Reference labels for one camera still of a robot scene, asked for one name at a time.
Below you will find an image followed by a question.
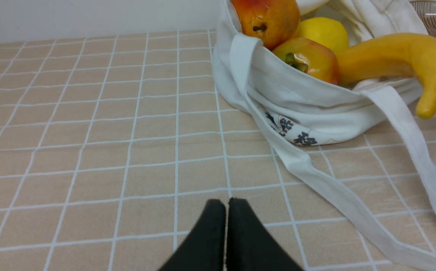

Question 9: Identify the white canvas tote bag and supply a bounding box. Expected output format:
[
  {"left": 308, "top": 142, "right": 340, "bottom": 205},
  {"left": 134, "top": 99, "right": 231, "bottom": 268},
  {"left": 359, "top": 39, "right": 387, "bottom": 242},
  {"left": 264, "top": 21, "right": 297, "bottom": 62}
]
[{"left": 212, "top": 0, "right": 436, "bottom": 271}]

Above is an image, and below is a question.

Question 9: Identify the orange red pear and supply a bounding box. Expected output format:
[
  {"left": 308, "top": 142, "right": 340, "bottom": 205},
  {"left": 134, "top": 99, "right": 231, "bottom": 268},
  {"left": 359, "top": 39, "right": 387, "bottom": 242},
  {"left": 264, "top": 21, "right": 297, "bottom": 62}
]
[{"left": 231, "top": 0, "right": 300, "bottom": 51}]

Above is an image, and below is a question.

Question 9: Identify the yellow banana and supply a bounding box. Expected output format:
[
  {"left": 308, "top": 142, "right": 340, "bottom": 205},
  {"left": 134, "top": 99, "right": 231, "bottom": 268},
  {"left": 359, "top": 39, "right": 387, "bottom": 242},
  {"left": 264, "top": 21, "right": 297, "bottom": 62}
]
[{"left": 337, "top": 33, "right": 436, "bottom": 119}]

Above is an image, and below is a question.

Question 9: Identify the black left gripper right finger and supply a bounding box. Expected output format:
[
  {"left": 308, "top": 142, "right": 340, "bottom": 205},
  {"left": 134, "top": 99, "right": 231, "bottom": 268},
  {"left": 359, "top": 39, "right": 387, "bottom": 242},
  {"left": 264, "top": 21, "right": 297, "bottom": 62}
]
[{"left": 226, "top": 198, "right": 303, "bottom": 271}]

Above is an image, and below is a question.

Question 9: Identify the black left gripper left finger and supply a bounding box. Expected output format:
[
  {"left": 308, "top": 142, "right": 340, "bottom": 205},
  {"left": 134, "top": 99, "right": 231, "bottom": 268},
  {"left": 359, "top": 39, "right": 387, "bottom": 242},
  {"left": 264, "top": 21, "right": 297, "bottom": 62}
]
[{"left": 159, "top": 199, "right": 226, "bottom": 271}]

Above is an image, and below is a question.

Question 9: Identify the red yellow apple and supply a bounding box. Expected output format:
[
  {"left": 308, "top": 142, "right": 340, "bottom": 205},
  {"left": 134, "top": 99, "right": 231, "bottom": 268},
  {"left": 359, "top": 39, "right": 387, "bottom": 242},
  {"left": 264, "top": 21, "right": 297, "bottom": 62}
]
[{"left": 272, "top": 37, "right": 340, "bottom": 85}]

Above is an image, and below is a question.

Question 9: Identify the yellow lemon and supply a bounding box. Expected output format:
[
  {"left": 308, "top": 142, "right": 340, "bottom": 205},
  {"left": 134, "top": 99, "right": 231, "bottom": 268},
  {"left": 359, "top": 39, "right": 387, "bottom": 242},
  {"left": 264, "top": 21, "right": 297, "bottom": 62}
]
[{"left": 293, "top": 17, "right": 349, "bottom": 53}]

